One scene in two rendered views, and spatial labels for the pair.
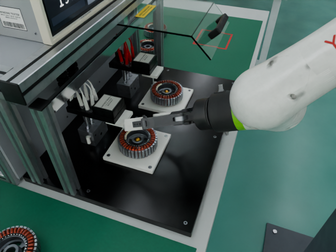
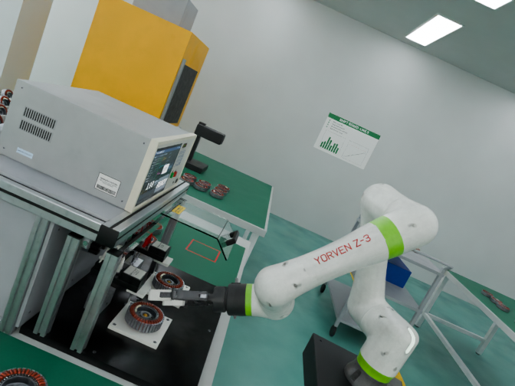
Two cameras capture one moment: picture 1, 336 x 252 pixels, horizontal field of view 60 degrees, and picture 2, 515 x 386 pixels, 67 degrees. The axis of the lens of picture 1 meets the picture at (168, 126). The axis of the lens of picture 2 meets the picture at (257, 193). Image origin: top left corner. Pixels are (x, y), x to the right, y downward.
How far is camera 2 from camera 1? 56 cm
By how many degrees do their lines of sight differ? 37
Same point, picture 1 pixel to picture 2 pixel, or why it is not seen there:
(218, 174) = (211, 362)
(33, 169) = (50, 315)
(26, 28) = (116, 195)
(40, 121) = (106, 266)
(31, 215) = (29, 365)
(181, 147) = (180, 333)
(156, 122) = (185, 295)
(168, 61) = not seen: hidden behind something
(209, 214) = not seen: outside the picture
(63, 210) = (64, 367)
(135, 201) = (141, 369)
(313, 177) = not seen: outside the picture
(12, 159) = (28, 302)
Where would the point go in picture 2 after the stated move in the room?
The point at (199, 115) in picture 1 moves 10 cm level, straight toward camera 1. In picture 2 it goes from (218, 297) to (219, 317)
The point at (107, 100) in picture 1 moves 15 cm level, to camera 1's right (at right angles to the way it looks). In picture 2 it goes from (134, 270) to (182, 283)
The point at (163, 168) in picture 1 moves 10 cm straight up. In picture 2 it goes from (165, 347) to (178, 318)
